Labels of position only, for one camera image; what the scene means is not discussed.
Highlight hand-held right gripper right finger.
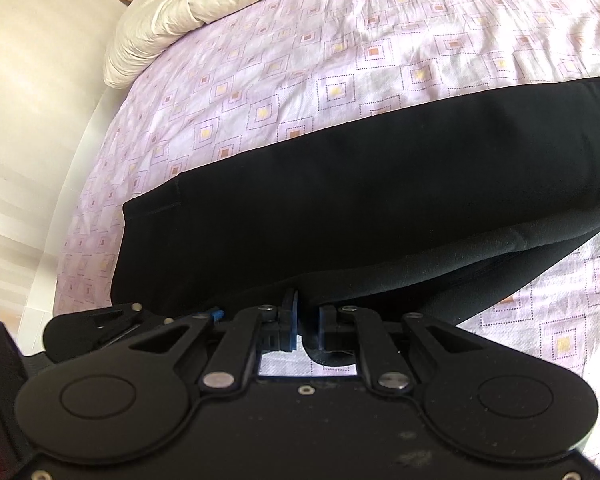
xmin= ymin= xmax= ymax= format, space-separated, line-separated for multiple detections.
xmin=318 ymin=304 xmax=483 ymax=394

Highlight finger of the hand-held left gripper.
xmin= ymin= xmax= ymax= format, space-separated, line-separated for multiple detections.
xmin=44 ymin=302 xmax=223 ymax=363

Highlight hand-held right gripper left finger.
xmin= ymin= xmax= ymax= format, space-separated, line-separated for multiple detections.
xmin=125 ymin=290 xmax=302 ymax=392

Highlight black pants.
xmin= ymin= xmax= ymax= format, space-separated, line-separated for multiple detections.
xmin=107 ymin=74 xmax=600 ymax=367

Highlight pink patterned bed sheet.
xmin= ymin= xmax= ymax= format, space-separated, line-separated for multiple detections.
xmin=55 ymin=0 xmax=600 ymax=480

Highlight cream duvet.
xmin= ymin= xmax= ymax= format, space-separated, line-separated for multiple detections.
xmin=102 ymin=0 xmax=362 ymax=89

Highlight white bed frame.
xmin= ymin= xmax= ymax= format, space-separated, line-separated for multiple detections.
xmin=22 ymin=85 xmax=131 ymax=361

